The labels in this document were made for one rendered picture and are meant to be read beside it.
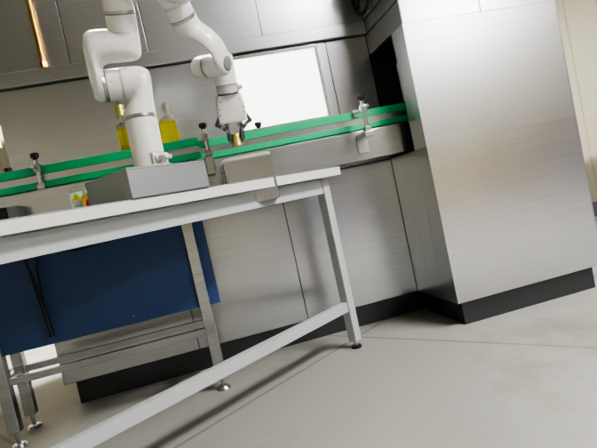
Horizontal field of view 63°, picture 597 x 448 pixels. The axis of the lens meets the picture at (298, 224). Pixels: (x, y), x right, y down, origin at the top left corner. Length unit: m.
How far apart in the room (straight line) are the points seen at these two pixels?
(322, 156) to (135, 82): 0.84
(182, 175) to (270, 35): 1.04
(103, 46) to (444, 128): 1.29
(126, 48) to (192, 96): 0.72
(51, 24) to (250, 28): 0.82
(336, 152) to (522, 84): 0.82
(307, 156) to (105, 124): 0.86
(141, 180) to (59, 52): 1.06
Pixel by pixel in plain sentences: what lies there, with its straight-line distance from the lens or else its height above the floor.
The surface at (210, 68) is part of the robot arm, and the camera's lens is 1.68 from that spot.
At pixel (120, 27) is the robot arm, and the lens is 1.56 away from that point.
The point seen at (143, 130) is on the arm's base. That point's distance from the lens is 1.54.
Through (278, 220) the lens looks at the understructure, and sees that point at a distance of 2.22.
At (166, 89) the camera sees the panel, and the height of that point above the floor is 1.23.
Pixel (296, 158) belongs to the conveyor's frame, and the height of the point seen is 0.82.
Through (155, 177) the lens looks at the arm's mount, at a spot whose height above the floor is 0.80.
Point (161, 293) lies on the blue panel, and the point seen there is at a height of 0.42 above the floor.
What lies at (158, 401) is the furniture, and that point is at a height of 0.19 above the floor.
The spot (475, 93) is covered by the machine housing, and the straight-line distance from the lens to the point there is 2.19.
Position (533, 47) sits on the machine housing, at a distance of 2.39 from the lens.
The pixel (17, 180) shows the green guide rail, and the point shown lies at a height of 0.93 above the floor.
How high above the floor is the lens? 0.66
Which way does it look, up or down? 3 degrees down
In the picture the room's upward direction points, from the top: 12 degrees counter-clockwise
